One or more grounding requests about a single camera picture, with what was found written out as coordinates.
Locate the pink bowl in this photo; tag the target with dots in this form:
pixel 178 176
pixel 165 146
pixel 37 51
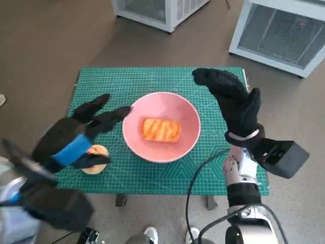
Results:
pixel 162 106

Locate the round toy bread bun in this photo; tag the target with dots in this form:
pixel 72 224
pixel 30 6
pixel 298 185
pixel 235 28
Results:
pixel 99 150

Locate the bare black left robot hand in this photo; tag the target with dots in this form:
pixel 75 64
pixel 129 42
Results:
pixel 63 137

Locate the person's shoe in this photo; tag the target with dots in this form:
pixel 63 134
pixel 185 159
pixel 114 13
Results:
pixel 1 99

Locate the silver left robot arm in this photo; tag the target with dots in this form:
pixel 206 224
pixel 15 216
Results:
pixel 12 188

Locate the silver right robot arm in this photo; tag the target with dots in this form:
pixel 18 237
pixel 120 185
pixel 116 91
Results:
pixel 241 195

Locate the green cutting mat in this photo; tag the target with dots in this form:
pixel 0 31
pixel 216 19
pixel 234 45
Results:
pixel 152 178

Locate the grey table leg bracket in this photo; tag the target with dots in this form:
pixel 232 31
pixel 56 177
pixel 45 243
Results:
pixel 211 202
pixel 121 200

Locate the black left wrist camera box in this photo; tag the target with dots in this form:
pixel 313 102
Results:
pixel 63 208

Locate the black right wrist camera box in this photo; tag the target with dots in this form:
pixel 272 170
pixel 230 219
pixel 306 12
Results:
pixel 287 158

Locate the black circuit board device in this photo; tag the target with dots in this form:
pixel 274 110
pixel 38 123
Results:
pixel 90 236

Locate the large white mesh cabinet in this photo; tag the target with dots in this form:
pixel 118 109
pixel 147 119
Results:
pixel 276 33

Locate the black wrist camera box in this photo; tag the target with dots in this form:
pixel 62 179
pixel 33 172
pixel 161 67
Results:
pixel 63 208
pixel 287 158

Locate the person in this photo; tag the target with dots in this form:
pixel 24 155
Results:
pixel 15 228

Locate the small white mesh cabinet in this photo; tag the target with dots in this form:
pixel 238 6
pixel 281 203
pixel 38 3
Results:
pixel 142 14

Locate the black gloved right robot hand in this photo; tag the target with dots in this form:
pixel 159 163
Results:
pixel 238 111

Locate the long striped toy bread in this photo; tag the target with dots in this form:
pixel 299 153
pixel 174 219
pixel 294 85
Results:
pixel 160 129

